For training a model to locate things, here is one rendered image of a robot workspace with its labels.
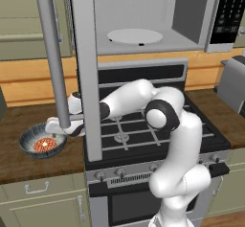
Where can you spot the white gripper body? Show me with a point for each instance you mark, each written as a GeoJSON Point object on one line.
{"type": "Point", "coordinates": [52, 125]}

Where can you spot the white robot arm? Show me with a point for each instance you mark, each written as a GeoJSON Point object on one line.
{"type": "Point", "coordinates": [178, 160]}

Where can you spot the red round waffle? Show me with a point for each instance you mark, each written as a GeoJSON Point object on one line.
{"type": "Point", "coordinates": [44, 145]}

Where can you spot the dark patterned bowl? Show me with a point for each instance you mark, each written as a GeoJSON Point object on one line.
{"type": "Point", "coordinates": [27, 146]}

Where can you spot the grey microwave door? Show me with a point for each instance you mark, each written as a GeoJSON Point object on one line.
{"type": "Point", "coordinates": [86, 77]}

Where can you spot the cream base cupboard door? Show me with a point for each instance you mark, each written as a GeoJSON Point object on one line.
{"type": "Point", "coordinates": [41, 211]}
{"type": "Point", "coordinates": [233, 189]}

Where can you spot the steel oven door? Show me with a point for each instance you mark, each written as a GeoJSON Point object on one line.
{"type": "Point", "coordinates": [127, 205]}

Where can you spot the white microwave turntable plate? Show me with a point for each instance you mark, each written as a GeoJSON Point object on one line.
{"type": "Point", "coordinates": [134, 36]}

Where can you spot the grey microwave oven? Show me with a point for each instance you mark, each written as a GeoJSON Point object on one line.
{"type": "Point", "coordinates": [140, 10]}

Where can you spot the dark grey appliance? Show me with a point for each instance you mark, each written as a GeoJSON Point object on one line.
{"type": "Point", "coordinates": [2, 104]}

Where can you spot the cream drawer front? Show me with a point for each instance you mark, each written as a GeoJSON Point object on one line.
{"type": "Point", "coordinates": [60, 184]}

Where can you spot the steel stove knob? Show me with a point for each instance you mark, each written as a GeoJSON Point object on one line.
{"type": "Point", "coordinates": [215, 157]}
{"type": "Point", "coordinates": [120, 172]}
{"type": "Point", "coordinates": [154, 167]}
{"type": "Point", "coordinates": [100, 175]}

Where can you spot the black and steel stove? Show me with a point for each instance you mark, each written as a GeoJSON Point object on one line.
{"type": "Point", "coordinates": [134, 135]}

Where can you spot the silver toaster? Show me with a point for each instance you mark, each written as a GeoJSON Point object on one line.
{"type": "Point", "coordinates": [231, 84]}

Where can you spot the cream wall cupboard door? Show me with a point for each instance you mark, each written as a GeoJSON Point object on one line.
{"type": "Point", "coordinates": [19, 17]}

